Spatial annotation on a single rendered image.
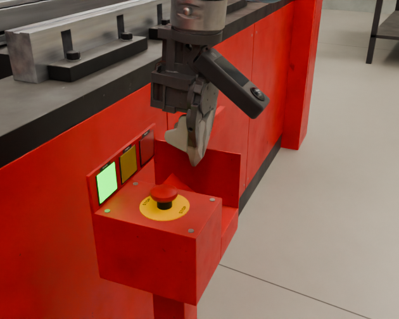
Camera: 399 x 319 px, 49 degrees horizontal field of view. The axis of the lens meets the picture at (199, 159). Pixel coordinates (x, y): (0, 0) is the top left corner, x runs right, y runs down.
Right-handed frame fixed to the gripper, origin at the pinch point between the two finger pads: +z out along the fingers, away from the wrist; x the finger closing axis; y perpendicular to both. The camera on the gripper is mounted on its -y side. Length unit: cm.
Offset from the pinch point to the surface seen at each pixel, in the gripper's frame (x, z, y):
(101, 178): 12.6, -0.4, 9.8
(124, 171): 6.6, 1.6, 9.7
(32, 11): -37, -9, 62
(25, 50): -6.8, -9.2, 38.3
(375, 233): -111, 78, -44
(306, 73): -179, 36, 5
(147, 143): -1.1, 0.3, 9.8
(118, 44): -29.6, -6.6, 32.1
